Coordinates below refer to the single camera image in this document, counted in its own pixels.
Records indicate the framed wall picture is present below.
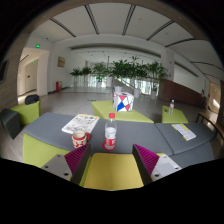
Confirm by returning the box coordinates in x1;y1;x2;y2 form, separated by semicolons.
57;56;67;69

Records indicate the group of potted green plants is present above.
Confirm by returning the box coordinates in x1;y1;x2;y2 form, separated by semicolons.
69;55;169;99

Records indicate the small clear drink bottle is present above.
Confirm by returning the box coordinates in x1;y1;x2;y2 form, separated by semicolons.
168;99;175;116

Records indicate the green block seat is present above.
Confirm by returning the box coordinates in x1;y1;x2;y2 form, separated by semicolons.
9;100;42;127

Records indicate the clear red-capped water bottle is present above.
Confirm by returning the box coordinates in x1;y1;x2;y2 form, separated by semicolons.
104;112;118;151

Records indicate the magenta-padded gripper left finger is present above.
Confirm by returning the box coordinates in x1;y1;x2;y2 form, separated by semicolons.
40;143;92;185

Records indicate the yellow and white booklet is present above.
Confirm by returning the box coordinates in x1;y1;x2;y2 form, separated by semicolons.
171;123;197;142

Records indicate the colourful printed magazine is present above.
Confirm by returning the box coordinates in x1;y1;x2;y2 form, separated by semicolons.
61;113;100;135

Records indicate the black bag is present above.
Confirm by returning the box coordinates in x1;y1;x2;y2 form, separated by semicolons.
24;94;40;106

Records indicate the wooden bench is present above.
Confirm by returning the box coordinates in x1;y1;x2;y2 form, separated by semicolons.
195;109;224;134

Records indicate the red and white mug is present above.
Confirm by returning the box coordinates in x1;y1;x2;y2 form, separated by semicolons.
71;129;92;149

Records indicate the red fire extinguisher box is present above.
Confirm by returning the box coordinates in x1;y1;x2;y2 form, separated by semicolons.
55;80;63;93

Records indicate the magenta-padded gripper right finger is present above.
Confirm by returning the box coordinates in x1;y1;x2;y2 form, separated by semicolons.
131;143;183;185

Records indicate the red blue white patterned cube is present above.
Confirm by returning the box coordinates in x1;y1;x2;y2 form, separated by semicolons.
112;91;135;113

